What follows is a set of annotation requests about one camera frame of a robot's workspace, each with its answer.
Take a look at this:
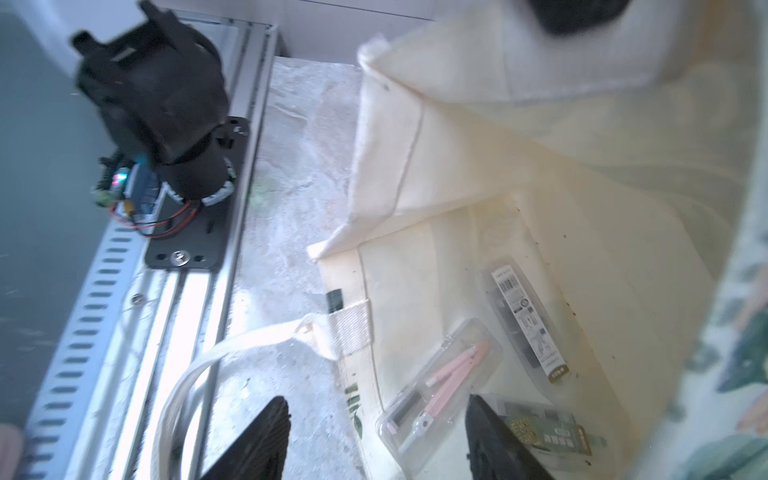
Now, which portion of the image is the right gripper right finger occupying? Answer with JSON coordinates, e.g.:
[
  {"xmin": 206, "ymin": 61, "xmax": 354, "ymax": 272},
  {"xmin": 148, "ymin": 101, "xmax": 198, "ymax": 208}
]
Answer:
[{"xmin": 465, "ymin": 394, "xmax": 553, "ymax": 480}]

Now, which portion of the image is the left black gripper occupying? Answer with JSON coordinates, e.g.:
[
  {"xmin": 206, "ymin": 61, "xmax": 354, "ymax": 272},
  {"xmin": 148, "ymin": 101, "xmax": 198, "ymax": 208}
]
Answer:
[{"xmin": 527, "ymin": 0, "xmax": 631, "ymax": 35}]

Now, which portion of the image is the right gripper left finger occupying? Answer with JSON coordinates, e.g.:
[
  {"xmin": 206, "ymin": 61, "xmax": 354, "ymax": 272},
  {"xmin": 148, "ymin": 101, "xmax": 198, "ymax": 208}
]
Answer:
[{"xmin": 202, "ymin": 396, "xmax": 291, "ymax": 480}]

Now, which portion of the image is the clear case with green card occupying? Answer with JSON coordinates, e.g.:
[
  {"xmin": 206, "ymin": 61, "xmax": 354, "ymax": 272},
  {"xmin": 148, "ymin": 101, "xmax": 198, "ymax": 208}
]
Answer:
[{"xmin": 482, "ymin": 394, "xmax": 615, "ymax": 475}]

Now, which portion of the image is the clear case with pink insert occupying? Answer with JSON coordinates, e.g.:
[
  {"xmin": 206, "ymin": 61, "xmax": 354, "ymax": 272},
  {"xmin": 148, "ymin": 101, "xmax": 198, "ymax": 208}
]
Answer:
[{"xmin": 376, "ymin": 318, "xmax": 503, "ymax": 477}]

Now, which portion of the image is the clear compass case with barcode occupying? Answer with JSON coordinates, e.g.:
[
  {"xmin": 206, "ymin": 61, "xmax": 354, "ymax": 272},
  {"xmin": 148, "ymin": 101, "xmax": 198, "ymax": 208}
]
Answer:
[{"xmin": 481, "ymin": 256, "xmax": 571, "ymax": 402}]

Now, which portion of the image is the cream canvas floral tote bag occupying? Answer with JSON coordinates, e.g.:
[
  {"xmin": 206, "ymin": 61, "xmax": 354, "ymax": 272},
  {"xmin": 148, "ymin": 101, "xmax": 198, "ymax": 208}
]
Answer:
[{"xmin": 149, "ymin": 1, "xmax": 767, "ymax": 479}]

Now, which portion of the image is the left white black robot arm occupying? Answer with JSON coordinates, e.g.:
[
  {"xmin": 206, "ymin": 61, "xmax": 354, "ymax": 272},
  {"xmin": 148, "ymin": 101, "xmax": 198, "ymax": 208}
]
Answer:
[{"xmin": 72, "ymin": 1, "xmax": 235, "ymax": 208}]

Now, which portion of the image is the left green circuit board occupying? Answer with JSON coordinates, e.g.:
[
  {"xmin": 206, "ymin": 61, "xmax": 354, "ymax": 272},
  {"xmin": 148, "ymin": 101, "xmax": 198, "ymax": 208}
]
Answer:
[{"xmin": 91, "ymin": 155, "xmax": 160, "ymax": 220}]

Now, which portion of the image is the aluminium rail frame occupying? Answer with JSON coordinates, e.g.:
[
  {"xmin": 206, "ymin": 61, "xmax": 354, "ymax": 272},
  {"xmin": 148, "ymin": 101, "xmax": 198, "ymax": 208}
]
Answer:
[{"xmin": 18, "ymin": 14, "xmax": 279, "ymax": 479}]

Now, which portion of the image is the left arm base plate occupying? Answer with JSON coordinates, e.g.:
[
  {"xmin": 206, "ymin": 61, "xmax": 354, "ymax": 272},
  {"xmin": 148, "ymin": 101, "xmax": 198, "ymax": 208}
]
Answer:
[{"xmin": 144, "ymin": 116, "xmax": 251, "ymax": 272}]

